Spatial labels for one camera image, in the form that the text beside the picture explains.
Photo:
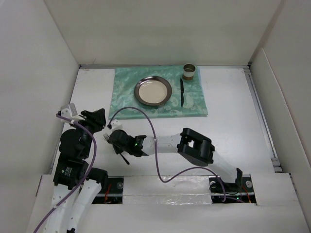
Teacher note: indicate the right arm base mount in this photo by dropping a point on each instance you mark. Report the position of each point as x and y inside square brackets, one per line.
[235, 193]

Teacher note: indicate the black table knife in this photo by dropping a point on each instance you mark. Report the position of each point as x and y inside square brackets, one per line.
[181, 92]

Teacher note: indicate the dark metal fork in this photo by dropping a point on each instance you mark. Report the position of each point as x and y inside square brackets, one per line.
[116, 148]

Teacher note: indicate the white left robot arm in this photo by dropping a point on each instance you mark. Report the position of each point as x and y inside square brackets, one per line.
[76, 181]

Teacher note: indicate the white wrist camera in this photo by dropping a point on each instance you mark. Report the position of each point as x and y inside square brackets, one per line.
[114, 125]
[68, 113]

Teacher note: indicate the green satin placemat cloth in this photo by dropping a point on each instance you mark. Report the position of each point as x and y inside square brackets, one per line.
[126, 79]

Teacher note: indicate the metal cup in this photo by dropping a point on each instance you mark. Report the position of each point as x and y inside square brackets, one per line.
[189, 71]

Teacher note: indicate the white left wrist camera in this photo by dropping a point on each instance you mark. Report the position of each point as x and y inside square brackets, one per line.
[68, 113]

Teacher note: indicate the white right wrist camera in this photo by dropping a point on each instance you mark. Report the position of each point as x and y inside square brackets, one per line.
[114, 125]

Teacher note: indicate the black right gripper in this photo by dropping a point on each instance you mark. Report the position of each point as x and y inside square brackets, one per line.
[118, 149]

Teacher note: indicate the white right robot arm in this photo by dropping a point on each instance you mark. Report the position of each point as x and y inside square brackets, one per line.
[191, 145]

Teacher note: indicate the round metal plate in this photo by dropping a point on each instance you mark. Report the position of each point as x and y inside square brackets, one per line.
[153, 91]

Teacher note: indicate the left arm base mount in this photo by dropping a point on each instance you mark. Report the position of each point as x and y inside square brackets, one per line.
[113, 194]

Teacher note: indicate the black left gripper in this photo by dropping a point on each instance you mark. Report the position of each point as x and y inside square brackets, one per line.
[96, 118]

